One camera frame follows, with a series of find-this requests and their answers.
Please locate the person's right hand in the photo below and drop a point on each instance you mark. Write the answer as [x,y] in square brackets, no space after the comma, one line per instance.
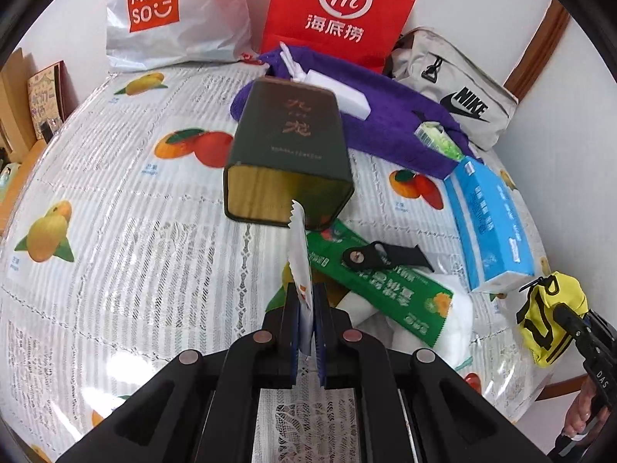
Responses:
[583,415]

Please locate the grey waist bag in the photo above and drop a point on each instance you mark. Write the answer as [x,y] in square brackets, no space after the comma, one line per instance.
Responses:
[414,48]

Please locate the small white sachet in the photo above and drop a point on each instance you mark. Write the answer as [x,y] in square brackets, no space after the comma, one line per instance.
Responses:
[299,251]

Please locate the light green wipes packet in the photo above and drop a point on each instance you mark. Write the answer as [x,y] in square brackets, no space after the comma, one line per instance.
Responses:
[441,141]

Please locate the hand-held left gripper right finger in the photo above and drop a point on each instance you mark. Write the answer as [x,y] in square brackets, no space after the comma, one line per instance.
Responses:
[320,337]

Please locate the wooden nightstand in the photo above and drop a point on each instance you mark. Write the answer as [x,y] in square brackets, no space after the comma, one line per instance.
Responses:
[24,173]

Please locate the long dark green packet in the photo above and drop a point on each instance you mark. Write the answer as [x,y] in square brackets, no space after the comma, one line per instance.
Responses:
[385,294]

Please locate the dark green tin box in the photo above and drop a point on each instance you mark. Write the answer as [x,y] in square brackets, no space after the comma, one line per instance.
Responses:
[284,144]

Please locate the wooden baseboard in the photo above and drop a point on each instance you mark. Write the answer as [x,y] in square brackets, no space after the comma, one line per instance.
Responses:
[559,386]

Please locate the yellow pouch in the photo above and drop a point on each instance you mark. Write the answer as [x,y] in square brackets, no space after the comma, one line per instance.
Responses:
[544,328]

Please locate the purple towel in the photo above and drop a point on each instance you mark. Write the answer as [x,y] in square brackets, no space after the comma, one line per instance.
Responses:
[385,106]

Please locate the blue tissue pack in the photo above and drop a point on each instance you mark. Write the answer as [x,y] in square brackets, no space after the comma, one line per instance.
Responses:
[487,222]

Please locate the patterned book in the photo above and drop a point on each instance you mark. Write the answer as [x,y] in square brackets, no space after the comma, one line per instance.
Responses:
[46,96]

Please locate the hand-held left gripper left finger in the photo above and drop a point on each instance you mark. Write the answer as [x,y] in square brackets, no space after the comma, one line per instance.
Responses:
[291,328]

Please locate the white plastic shopping bag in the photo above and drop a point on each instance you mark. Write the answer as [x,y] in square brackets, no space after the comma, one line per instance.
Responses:
[202,9]

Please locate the red paper bag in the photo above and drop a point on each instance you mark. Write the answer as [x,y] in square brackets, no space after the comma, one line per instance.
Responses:
[299,9]

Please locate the wooden headboard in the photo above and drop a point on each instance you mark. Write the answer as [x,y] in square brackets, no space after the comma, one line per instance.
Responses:
[12,87]

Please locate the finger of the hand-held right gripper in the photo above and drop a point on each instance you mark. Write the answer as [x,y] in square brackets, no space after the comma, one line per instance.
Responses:
[571,323]

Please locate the wooden door frame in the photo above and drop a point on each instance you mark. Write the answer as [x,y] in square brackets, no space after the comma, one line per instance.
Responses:
[540,43]

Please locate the fruit print tablecloth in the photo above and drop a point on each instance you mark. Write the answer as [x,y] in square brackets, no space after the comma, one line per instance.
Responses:
[144,251]

